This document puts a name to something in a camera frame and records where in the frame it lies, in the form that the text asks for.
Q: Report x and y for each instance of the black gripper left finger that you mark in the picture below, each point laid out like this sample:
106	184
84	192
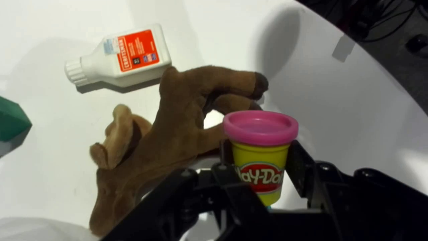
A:
201	209

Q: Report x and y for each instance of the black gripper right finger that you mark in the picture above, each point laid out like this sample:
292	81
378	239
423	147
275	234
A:
356	204

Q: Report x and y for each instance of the yellow can pink lid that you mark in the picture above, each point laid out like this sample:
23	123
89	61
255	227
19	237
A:
262	151

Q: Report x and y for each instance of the brown plush moose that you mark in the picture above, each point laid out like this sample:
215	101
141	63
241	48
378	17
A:
175	124

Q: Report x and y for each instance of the translucent white plastic bag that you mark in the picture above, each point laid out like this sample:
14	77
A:
41	229

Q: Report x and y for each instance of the white bottle orange label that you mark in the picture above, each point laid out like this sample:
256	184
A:
125	57

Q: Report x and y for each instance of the green bottle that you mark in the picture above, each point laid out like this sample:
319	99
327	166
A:
13	124

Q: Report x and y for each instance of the grey tape strip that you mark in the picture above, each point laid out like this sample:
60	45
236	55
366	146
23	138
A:
343	48

